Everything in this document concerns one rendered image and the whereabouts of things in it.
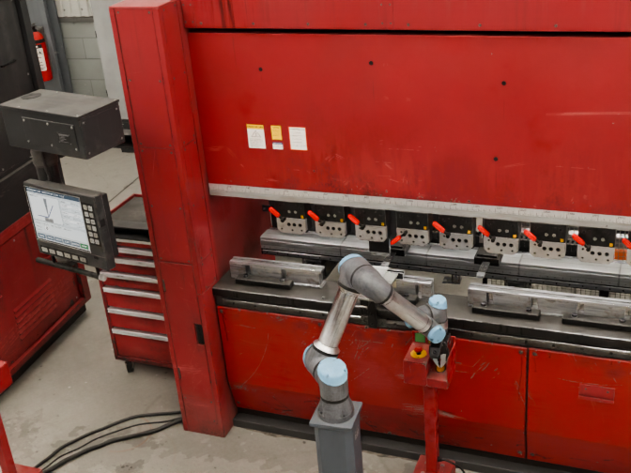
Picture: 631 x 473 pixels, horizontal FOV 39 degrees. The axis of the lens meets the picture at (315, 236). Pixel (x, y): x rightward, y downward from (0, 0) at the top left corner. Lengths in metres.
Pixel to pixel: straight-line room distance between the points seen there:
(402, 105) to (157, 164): 1.18
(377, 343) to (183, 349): 1.04
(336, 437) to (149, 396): 1.91
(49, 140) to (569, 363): 2.46
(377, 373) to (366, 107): 1.32
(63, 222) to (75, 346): 1.99
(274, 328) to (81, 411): 1.42
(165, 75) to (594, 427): 2.48
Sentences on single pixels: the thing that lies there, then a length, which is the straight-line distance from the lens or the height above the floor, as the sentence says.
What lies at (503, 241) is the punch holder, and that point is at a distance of 4.00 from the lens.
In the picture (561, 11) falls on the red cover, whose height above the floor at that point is 2.24.
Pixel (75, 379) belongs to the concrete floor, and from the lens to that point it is 5.68.
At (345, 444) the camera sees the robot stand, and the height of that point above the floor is 0.68.
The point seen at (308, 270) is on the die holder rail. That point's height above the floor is 0.97.
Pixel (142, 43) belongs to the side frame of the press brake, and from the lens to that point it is 4.07.
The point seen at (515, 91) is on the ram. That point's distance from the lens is 3.74.
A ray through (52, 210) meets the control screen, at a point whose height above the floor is 1.48.
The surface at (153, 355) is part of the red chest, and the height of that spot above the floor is 0.19.
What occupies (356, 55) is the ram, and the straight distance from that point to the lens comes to 3.87.
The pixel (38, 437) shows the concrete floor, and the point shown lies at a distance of 5.28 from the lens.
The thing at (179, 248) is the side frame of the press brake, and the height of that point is 1.14.
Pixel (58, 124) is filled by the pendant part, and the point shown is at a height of 1.90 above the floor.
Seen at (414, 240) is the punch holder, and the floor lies 1.20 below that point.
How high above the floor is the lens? 3.02
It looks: 26 degrees down
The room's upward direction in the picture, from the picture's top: 5 degrees counter-clockwise
